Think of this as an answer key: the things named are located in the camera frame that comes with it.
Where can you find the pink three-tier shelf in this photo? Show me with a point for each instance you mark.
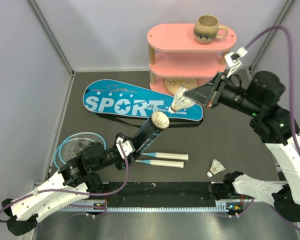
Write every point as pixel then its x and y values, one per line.
pixel 174 53

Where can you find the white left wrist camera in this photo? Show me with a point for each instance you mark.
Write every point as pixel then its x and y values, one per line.
pixel 125 147

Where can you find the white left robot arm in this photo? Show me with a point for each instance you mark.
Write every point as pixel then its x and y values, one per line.
pixel 76 180

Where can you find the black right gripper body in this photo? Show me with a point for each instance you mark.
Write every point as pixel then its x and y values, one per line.
pixel 219 84

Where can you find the black shuttlecock tube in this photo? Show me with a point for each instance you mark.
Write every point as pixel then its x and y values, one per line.
pixel 145 136

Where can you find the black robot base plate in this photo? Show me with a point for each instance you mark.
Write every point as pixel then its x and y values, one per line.
pixel 163 194

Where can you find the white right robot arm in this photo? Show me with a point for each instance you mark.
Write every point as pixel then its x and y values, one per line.
pixel 272 124

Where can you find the white feather shuttlecock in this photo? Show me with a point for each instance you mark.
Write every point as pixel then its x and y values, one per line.
pixel 216 167
pixel 160 120
pixel 180 101

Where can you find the blue sport racket bag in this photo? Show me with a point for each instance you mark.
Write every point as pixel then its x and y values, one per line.
pixel 107 96

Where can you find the round painted beige coaster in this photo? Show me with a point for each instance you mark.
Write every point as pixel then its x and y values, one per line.
pixel 173 84

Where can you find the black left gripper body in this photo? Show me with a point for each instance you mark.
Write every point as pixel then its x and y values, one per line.
pixel 112 157

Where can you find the beige ceramic mug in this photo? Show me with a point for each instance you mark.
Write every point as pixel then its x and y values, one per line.
pixel 208 28

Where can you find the blue badminton racket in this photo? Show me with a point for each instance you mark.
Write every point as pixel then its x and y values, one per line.
pixel 170 156
pixel 154 162

